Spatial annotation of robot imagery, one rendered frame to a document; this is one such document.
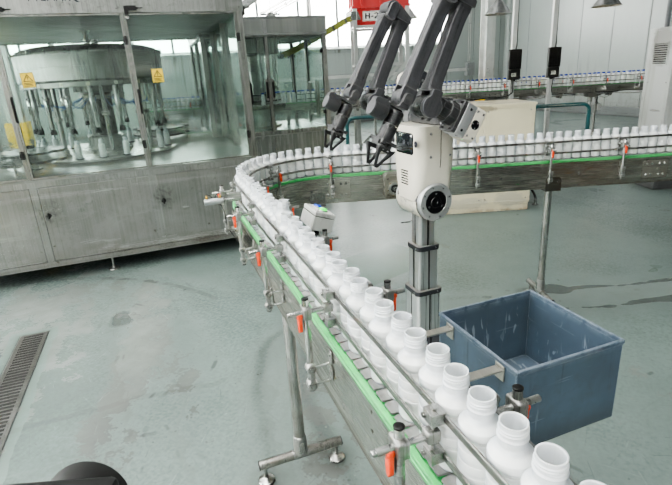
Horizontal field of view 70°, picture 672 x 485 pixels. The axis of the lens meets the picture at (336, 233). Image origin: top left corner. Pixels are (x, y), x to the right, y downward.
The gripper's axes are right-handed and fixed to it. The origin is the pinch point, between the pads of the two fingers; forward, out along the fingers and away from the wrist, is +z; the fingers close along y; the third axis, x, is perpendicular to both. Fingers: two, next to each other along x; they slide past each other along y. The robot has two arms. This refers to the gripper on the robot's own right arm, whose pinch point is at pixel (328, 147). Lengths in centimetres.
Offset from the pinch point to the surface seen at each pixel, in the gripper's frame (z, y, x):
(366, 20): -201, -525, 214
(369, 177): 6, -63, 62
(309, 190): 28, -73, 33
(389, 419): 40, 134, -30
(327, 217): 23.1, 41.4, -8.4
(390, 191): 8, -47, 70
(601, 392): 27, 131, 32
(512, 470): 27, 161, -35
